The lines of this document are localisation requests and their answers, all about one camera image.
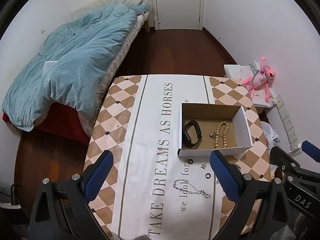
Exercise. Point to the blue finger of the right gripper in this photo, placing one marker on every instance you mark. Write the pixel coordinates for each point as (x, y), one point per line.
(311, 150)

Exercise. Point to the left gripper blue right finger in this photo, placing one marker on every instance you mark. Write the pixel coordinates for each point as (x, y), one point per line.
(227, 174)

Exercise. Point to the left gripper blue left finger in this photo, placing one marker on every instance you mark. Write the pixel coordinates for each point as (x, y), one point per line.
(95, 175)

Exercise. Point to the small gold earring stud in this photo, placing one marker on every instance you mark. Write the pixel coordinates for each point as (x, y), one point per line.
(203, 166)

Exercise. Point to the black smart band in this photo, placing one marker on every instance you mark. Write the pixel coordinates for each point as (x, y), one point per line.
(191, 134)

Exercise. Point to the white plastic bag red print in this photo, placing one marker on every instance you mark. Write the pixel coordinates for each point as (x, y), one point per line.
(271, 136)

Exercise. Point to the white cardboard box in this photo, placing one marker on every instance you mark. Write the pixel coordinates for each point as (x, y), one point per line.
(224, 128)

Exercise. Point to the pink panther plush toy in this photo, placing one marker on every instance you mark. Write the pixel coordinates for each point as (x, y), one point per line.
(262, 77)

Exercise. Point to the bed with patterned mattress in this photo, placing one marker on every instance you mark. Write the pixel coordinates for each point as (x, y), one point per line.
(117, 55)

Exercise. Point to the teal duvet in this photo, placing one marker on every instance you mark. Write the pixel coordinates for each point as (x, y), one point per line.
(72, 62)

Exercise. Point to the white paper on duvet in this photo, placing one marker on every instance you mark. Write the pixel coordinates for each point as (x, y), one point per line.
(48, 67)

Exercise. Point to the white door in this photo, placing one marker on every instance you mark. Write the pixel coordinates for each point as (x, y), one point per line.
(178, 14)

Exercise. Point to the white charger with cable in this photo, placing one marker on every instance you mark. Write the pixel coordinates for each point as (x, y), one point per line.
(295, 149)

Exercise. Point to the white wall power strip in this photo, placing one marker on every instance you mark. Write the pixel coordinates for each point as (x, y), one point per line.
(286, 121)

